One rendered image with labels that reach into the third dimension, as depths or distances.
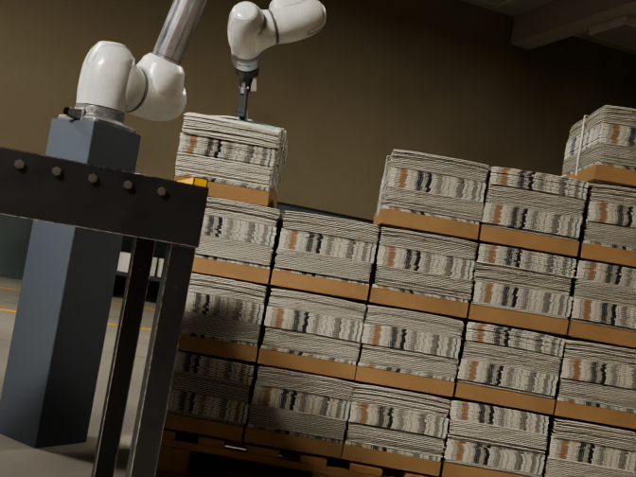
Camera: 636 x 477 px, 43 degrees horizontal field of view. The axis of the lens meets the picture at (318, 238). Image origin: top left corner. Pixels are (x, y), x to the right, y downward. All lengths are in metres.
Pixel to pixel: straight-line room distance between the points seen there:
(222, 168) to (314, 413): 0.76
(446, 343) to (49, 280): 1.21
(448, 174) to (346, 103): 7.35
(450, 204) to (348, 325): 0.46
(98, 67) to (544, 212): 1.42
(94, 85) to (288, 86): 6.92
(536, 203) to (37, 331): 1.55
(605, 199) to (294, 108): 7.22
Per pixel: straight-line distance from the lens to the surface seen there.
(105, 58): 2.67
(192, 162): 2.41
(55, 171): 1.56
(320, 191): 9.50
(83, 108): 2.66
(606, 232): 2.49
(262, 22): 2.34
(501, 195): 2.42
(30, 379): 2.66
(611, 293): 2.50
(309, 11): 2.39
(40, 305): 2.64
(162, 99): 2.78
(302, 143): 9.46
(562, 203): 2.46
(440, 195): 2.39
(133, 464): 1.65
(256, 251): 2.37
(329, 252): 2.37
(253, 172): 2.39
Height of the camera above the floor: 0.69
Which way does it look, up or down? 2 degrees up
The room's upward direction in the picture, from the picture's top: 10 degrees clockwise
